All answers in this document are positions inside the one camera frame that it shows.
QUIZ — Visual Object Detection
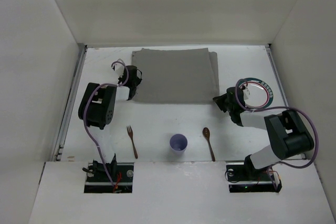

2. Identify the white plate green red rim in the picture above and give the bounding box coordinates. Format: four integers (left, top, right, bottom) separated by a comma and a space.
238, 77, 274, 109

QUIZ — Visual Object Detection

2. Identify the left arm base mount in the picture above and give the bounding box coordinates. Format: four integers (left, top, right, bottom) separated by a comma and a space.
82, 160, 134, 194

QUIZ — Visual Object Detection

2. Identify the lilac plastic cup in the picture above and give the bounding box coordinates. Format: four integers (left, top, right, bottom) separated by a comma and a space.
170, 134, 188, 155

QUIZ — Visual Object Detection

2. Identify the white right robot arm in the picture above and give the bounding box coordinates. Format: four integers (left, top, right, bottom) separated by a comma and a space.
213, 86, 319, 177

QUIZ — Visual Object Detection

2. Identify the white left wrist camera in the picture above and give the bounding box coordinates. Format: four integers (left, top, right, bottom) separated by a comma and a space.
112, 63, 124, 77

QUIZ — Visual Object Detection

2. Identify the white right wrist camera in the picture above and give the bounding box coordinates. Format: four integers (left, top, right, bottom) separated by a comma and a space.
241, 86, 250, 99

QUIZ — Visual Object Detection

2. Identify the grey cloth placemat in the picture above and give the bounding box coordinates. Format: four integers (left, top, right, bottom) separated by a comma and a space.
132, 48, 219, 104

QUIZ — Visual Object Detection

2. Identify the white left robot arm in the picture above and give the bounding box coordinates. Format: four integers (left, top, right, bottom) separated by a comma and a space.
78, 60, 142, 177

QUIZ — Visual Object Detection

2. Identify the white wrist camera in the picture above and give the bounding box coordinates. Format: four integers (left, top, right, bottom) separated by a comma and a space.
112, 63, 124, 77
241, 86, 250, 99

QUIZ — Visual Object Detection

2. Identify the brown wooden fork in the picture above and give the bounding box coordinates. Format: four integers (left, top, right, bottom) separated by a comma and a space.
127, 125, 139, 159

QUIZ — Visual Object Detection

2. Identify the brown wooden spoon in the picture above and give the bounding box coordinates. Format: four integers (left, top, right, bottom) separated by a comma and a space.
202, 127, 215, 162

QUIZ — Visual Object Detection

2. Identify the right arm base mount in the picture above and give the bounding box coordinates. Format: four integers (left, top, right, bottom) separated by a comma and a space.
225, 162, 282, 193

